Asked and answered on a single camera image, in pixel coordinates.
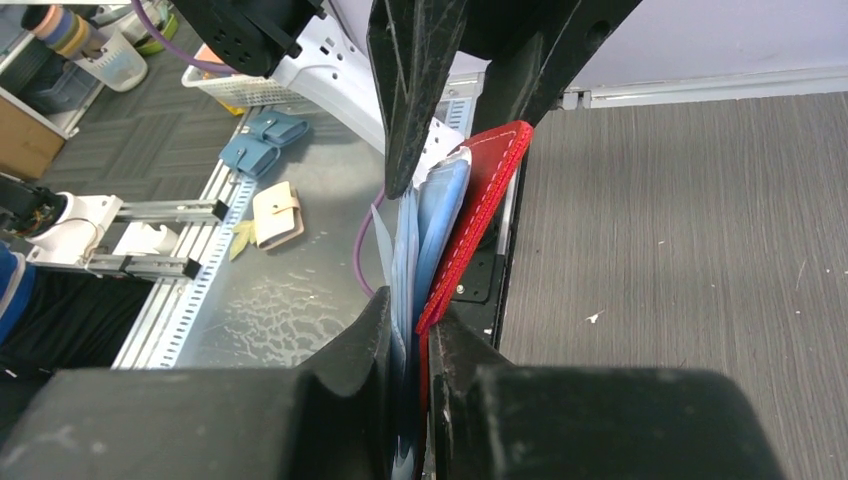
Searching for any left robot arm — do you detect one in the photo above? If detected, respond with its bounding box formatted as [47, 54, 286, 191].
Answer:
[176, 0, 637, 199]

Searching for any blue card holder upper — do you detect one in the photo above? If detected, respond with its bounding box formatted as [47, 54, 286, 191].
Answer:
[245, 110, 310, 148]

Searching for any white wire basket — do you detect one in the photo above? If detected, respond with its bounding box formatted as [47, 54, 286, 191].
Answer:
[181, 65, 307, 107]

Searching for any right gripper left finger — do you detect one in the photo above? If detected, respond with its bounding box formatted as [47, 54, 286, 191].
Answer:
[1, 287, 391, 479]

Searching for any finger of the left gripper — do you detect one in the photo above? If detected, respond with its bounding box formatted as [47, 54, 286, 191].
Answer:
[367, 0, 469, 199]
[472, 0, 639, 134]

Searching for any beige card holder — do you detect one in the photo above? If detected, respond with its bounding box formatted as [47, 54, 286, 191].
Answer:
[252, 181, 305, 251]

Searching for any clear plastic cup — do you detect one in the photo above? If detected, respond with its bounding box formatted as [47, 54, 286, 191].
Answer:
[72, 29, 148, 92]

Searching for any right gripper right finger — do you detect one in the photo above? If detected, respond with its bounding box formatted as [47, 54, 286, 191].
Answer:
[427, 317, 784, 479]

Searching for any blue card holder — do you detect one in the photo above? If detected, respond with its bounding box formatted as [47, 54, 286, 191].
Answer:
[219, 134, 281, 180]
[245, 110, 310, 148]

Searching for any red card holder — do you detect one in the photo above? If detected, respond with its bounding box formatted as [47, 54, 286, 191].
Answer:
[372, 120, 534, 479]

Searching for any blue card holder lower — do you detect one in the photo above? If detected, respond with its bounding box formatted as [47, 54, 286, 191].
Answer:
[219, 134, 281, 180]

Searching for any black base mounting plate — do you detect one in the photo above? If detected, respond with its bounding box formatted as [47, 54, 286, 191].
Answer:
[450, 152, 528, 349]

